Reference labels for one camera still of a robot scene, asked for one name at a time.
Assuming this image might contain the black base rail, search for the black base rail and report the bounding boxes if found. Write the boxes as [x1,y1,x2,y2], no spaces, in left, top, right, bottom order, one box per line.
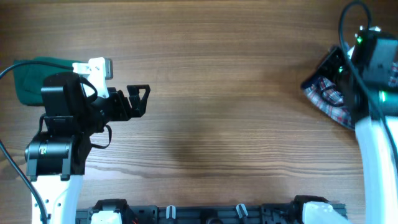
[74,195,349,224]

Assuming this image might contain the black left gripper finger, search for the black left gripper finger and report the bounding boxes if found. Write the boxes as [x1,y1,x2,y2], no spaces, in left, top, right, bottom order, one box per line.
[129,95,146,118]
[127,85,150,105]

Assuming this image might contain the plaid shorts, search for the plaid shorts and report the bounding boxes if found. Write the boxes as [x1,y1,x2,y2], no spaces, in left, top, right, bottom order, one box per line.
[300,62,398,131]

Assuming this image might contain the green folded cloth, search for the green folded cloth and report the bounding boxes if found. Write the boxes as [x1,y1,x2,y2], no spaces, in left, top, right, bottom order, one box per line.
[13,64,68,106]

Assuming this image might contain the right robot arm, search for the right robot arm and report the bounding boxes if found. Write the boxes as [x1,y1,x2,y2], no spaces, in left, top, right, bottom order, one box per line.
[302,29,397,223]

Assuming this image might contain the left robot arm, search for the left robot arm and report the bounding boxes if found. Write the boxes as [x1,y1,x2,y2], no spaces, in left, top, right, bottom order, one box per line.
[25,72,150,223]

